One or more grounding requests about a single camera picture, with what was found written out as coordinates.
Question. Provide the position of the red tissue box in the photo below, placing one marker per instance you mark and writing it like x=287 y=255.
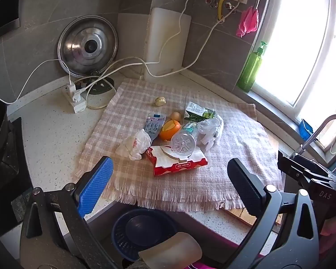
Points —
x=182 y=166

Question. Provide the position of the clear plastic bottle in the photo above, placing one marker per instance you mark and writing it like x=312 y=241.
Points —
x=184 y=141

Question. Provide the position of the white bag with red print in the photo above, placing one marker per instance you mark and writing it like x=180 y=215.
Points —
x=134 y=145

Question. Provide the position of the green drink carton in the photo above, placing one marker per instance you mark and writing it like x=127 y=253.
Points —
x=197 y=111

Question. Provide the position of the steel faucet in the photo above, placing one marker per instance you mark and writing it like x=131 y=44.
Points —
x=320 y=129

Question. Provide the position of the white power strip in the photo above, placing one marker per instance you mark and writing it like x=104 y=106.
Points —
x=78 y=106

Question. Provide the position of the window frame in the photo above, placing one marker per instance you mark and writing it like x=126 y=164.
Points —
x=271 y=89

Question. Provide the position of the black stove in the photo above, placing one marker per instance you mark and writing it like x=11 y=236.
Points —
x=2 y=157

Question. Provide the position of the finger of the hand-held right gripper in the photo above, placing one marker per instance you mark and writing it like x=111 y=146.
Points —
x=302 y=166

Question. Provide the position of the person's right hand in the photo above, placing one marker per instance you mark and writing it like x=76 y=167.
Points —
x=333 y=227

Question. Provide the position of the blue plastic basket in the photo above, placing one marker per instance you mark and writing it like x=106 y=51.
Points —
x=145 y=229

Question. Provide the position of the black round trivet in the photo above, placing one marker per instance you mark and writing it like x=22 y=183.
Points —
x=102 y=86

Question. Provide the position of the steel pot lid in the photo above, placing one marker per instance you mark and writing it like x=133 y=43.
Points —
x=72 y=47

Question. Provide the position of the beige curved object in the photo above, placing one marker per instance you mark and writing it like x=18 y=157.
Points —
x=173 y=250

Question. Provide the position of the orange fruit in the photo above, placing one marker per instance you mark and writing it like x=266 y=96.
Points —
x=169 y=131

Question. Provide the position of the pink checked fringed cloth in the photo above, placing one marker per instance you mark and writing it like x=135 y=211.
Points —
x=134 y=109

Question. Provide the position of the white plastic bag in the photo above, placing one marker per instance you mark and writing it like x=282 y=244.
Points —
x=211 y=130

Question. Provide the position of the small beige lump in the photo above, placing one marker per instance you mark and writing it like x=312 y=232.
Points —
x=161 y=101

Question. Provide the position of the metal pipe fitting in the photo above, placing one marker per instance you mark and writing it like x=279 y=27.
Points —
x=212 y=2
x=228 y=5

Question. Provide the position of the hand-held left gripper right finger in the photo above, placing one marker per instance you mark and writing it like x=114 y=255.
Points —
x=245 y=183

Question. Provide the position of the blue sponge holder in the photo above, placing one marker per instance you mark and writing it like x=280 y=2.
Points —
x=305 y=129

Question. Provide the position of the white cutting board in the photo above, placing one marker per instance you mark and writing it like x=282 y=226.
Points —
x=162 y=39

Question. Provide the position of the brown eggshell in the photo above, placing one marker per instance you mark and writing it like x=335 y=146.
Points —
x=175 y=116

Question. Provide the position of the pink hanging cloth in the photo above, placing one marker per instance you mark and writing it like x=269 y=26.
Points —
x=247 y=22

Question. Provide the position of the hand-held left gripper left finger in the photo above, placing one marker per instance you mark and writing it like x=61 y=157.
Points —
x=98 y=185

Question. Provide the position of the green soap bottle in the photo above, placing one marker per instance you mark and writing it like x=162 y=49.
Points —
x=249 y=70

